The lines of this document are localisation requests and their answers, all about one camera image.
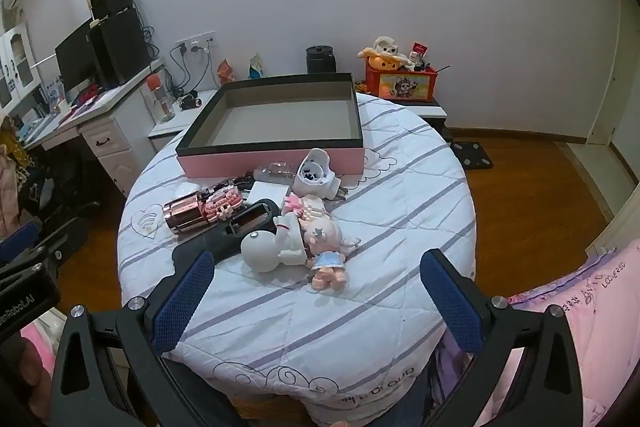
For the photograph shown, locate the clear bottle orange cap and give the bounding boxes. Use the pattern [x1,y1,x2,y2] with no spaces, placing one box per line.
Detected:
[146,74,176,122]

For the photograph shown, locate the small pink brick figure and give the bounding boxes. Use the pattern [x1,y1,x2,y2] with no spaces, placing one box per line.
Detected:
[202,187,246,221]

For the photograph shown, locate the white round-headed figure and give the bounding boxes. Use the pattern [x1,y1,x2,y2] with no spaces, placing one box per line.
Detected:
[241,213,308,274]

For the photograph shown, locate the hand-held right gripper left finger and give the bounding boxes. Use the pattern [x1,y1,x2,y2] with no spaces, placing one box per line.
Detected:
[50,249,236,427]

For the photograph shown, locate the clear plastic case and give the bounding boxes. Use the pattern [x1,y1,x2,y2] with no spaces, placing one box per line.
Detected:
[255,161,296,182]

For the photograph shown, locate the orange printed toy box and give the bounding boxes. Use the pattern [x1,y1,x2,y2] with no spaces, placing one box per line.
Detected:
[365,57,441,104]

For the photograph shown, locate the pink box with black rim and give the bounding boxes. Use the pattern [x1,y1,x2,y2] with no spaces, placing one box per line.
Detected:
[175,73,365,178]

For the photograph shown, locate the rose gold cylinder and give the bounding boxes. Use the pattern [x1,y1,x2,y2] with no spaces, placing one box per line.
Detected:
[162,193,211,236]

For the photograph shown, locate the pink jacket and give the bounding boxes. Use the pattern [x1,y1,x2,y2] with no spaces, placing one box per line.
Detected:
[0,117,32,235]

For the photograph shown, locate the black computer tower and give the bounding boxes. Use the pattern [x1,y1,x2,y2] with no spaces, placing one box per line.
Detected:
[90,9,152,90]

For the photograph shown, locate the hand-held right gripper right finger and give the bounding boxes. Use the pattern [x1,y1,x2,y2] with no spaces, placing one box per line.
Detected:
[420,249,583,427]

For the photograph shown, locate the white and orange plush toy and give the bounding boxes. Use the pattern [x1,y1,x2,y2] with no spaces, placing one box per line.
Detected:
[357,36,416,70]

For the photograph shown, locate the white door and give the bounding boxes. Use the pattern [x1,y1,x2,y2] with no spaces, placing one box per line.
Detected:
[586,0,640,148]

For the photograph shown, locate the black hair clipper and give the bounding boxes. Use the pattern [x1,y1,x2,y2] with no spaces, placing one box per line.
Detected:
[171,201,281,280]

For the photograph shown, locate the pink-haired doll blue dress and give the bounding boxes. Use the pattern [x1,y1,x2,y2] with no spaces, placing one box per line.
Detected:
[302,219,363,293]

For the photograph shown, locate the black monitor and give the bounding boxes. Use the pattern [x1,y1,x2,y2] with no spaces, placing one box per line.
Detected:
[55,19,99,95]

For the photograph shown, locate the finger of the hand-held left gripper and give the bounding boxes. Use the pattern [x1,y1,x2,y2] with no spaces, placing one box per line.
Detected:
[0,247,49,282]
[0,222,42,260]

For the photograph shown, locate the orange snack bag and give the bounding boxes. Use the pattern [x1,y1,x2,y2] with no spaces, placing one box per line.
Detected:
[216,57,236,86]

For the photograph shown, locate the pink printed blanket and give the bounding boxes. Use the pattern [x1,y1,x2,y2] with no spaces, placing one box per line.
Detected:
[440,242,640,427]

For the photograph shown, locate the white rounded case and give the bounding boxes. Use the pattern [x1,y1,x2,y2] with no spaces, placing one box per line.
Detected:
[248,181,291,208]

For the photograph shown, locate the black cylindrical appliance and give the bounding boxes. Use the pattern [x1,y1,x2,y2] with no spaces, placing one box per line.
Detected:
[306,46,335,74]

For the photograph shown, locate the white glass-door cabinet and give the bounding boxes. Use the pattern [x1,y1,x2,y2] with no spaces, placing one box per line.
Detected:
[0,22,42,108]

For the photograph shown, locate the white desk with drawer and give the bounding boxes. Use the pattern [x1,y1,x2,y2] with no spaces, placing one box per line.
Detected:
[25,59,167,198]

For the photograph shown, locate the black floor scale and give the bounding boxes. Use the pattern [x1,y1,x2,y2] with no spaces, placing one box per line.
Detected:
[450,141,494,170]

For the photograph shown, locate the white and pink brick figure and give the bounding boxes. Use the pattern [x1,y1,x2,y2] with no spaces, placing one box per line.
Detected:
[282,194,327,221]

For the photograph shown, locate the white wall power socket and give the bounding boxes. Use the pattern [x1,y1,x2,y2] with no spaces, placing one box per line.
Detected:
[176,34,216,54]

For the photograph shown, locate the black power cables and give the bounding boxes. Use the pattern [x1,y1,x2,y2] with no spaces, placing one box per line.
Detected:
[169,44,212,98]

